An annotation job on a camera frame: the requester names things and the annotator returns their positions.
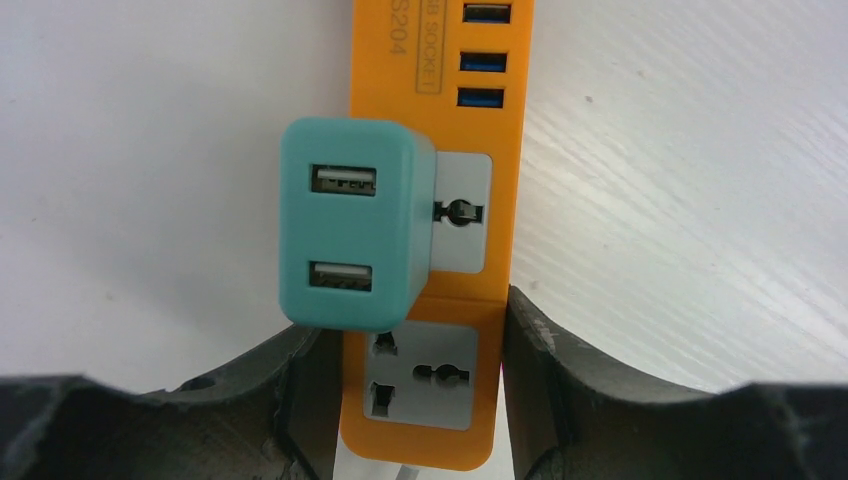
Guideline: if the orange power strip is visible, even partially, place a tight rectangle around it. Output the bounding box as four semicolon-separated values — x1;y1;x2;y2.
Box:
340;1;534;471

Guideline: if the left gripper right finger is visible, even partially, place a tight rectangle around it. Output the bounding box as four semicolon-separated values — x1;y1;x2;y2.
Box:
503;287;847;479

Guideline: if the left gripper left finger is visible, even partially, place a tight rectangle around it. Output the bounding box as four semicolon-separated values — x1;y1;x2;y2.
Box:
1;326;342;479

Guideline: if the teal plug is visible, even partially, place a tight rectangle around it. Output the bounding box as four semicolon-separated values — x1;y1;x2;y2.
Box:
279;117;436;332

